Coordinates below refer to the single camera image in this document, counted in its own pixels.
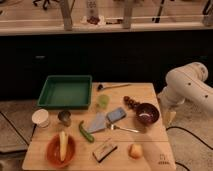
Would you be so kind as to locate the yellow red apple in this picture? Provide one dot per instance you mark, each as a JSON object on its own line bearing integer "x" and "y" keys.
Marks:
{"x": 136, "y": 151}

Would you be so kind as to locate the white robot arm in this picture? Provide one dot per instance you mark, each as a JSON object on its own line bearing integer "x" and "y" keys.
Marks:
{"x": 185, "y": 82}

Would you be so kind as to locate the green plastic cup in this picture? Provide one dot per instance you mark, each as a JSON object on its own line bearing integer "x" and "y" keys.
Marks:
{"x": 103, "y": 101}

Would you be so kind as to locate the small metal cup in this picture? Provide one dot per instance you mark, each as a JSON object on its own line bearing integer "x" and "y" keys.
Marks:
{"x": 64, "y": 117}

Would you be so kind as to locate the white paper cup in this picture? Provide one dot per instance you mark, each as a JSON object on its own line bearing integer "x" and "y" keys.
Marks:
{"x": 41, "y": 118}

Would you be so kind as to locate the bunch of red grapes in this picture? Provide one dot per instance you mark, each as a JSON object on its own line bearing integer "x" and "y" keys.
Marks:
{"x": 130, "y": 103}

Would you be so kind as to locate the blue sponge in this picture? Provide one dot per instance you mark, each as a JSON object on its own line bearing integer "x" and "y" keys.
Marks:
{"x": 116, "y": 115}

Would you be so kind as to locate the grey folded cloth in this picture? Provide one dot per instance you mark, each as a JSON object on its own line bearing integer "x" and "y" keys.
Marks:
{"x": 97, "y": 124}

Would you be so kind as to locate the metal fork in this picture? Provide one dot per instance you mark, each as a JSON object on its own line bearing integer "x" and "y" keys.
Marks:
{"x": 114, "y": 127}

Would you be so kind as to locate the green plastic tray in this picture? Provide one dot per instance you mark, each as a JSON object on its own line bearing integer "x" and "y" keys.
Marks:
{"x": 66, "y": 92}

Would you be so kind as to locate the dark purple bowl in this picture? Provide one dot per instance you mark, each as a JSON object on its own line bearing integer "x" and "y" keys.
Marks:
{"x": 147, "y": 113}

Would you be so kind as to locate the green chili pepper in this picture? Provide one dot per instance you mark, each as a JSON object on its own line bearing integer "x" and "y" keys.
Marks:
{"x": 85, "y": 134}

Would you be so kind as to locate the orange bowl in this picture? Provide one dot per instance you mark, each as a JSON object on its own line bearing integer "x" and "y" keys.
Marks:
{"x": 52, "y": 154}

